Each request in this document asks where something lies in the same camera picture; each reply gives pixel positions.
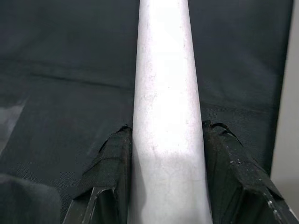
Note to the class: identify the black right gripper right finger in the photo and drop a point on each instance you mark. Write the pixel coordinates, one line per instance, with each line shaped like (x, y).
(240, 177)

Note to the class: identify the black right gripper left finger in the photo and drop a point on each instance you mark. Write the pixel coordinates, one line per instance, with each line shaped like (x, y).
(107, 177)

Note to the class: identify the white plastic table leg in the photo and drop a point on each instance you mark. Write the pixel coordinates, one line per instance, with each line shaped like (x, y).
(168, 116)

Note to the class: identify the white plastic table top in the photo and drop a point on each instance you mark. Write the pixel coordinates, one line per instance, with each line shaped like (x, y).
(287, 116)

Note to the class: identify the black tablecloth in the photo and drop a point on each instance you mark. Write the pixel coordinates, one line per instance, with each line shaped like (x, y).
(70, 70)

